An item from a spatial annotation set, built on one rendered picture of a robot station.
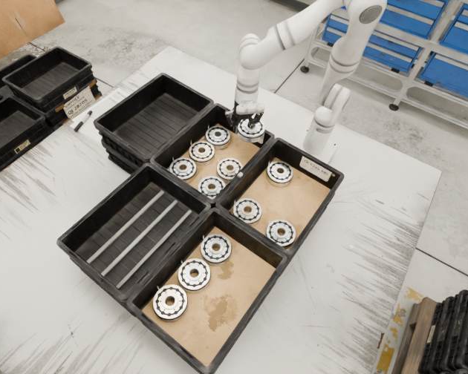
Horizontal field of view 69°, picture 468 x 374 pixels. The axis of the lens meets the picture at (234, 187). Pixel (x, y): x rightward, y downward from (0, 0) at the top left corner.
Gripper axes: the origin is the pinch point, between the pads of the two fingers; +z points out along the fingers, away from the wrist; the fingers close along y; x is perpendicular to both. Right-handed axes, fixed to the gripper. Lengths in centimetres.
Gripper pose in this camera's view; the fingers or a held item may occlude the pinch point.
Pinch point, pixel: (242, 128)
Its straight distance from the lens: 124.2
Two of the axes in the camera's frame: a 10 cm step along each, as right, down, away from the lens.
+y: -9.8, 1.3, -1.6
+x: 2.0, 8.2, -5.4
